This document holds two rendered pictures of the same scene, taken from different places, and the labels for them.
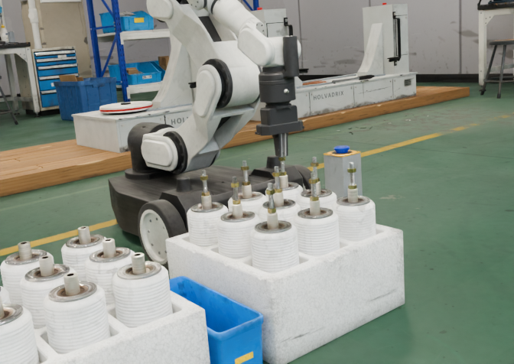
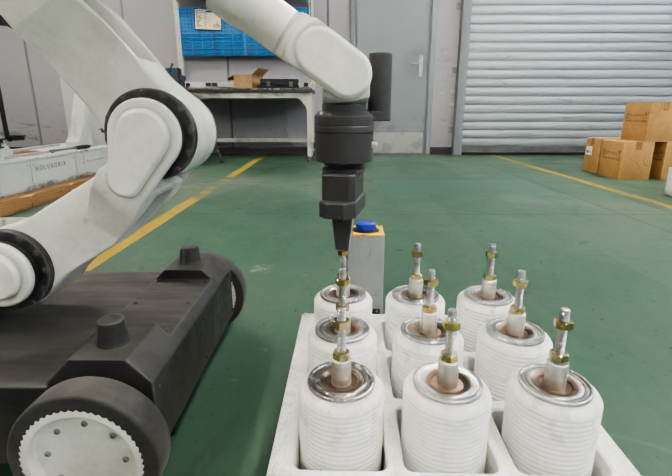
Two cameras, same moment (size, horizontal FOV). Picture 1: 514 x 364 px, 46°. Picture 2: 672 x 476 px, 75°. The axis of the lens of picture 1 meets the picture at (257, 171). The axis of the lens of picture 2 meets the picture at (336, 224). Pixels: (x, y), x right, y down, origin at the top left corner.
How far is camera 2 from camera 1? 1.19 m
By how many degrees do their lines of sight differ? 49
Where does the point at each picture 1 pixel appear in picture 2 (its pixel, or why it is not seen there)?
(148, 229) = (47, 451)
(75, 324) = not seen: outside the picture
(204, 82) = (141, 130)
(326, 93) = (49, 163)
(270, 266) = (589, 460)
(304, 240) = not seen: hidden behind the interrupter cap
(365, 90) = (85, 160)
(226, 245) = (466, 452)
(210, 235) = (377, 437)
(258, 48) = (351, 66)
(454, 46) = not seen: hidden behind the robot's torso
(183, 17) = not seen: outside the picture
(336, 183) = (371, 272)
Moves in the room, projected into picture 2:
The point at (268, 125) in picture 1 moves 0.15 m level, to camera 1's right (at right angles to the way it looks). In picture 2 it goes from (349, 201) to (403, 187)
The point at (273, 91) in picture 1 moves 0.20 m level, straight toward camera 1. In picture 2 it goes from (362, 144) to (502, 153)
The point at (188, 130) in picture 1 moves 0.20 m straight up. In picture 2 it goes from (57, 224) to (37, 100)
